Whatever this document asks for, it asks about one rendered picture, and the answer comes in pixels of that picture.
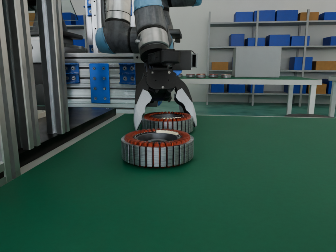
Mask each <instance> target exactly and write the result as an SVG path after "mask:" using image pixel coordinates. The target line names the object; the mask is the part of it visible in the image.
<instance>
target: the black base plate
mask: <svg viewBox="0 0 336 252"><path fill-rule="evenodd" d="M37 110H38V111H45V110H46V107H45V106H38V107H37ZM68 113H69V127H70V131H69V132H65V134H57V133H54V134H48V128H47V117H43V118H40V119H38V121H39V132H40V143H41V145H40V146H35V147H34V148H33V149H31V150H24V149H23V148H21V149H19V150H18V154H19V163H20V168H22V167H24V166H25V165H27V164H29V163H31V162H33V161H35V160H36V159H38V158H40V157H42V156H44V155H45V154H47V153H49V152H51V151H53V150H54V149H56V148H58V147H60V146H62V145H64V144H65V143H67V142H69V141H71V140H73V139H74V138H76V137H78V136H80V135H82V134H84V133H85V132H87V131H89V130H91V129H93V128H94V127H96V126H98V125H100V124H102V123H104V122H105V121H107V120H109V119H111V118H113V117H114V116H116V115H117V111H116V108H99V107H68Z"/></svg>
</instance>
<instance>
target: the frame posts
mask: <svg viewBox="0 0 336 252"><path fill-rule="evenodd" d="M36 7H37V19H38V30H39V42H40V53H41V65H42V76H43V88H44V99H45V111H46V122H47V133H48V134H57V135H63V134H65V133H66V132H69V131H70V121H69V107H68V92H67V78H66V64H65V50H64V36H63V22H62V8H61V0H36ZM2 8H3V17H4V26H5V35H6V45H7V54H8V63H9V72H10V81H11V90H12V99H13V108H14V117H15V127H16V136H17V145H18V150H19V149H23V150H32V149H34V148H35V147H38V146H40V145H41V138H40V127H39V117H38V106H37V95H36V84H35V74H34V63H33V52H32V41H31V30H30V20H29V9H28V0H2Z"/></svg>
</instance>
